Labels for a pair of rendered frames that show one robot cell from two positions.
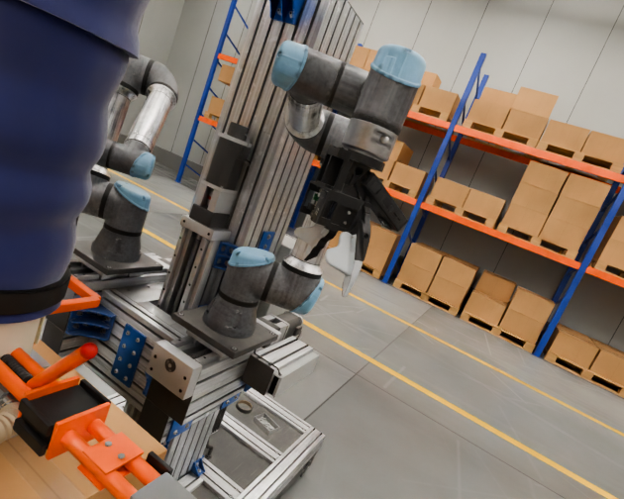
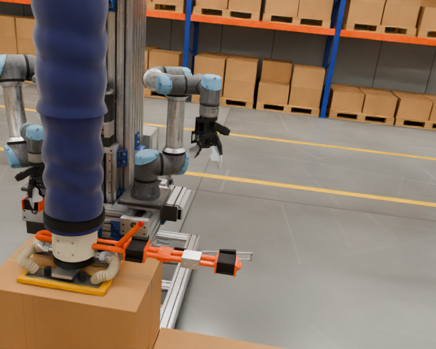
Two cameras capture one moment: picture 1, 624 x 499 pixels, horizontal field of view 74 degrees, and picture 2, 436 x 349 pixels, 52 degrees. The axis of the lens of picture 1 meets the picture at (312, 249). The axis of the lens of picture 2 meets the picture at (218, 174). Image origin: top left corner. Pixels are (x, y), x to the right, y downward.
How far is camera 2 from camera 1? 1.18 m
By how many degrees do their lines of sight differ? 20
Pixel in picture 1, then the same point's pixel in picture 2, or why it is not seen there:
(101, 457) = (163, 253)
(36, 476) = (131, 277)
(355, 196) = (210, 131)
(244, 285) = (149, 172)
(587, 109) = not seen: outside the picture
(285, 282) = (170, 162)
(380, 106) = (211, 100)
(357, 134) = (205, 111)
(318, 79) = (178, 88)
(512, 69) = not seen: outside the picture
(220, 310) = (142, 189)
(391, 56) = (210, 82)
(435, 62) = not seen: outside the picture
